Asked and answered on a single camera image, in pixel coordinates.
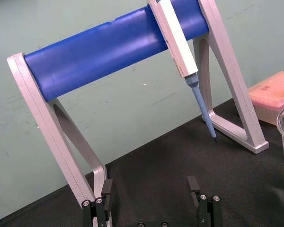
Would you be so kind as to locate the pink pipette tip box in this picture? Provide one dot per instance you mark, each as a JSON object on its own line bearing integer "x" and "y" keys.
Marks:
{"x": 272, "y": 94}

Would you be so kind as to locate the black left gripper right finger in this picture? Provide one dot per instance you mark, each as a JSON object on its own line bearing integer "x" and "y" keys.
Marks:
{"x": 207, "y": 210}

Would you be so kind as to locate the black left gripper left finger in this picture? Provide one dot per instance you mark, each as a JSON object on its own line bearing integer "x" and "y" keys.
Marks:
{"x": 100, "y": 212}

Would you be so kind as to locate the grey pipette stand, blue bar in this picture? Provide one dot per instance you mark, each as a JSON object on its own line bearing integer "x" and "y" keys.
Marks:
{"x": 97, "y": 59}

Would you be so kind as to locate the black table cloth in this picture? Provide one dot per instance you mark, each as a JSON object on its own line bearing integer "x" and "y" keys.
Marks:
{"x": 168, "y": 163}

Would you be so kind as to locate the white pipette with blue tip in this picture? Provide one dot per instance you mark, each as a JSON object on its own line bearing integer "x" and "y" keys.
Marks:
{"x": 177, "y": 42}

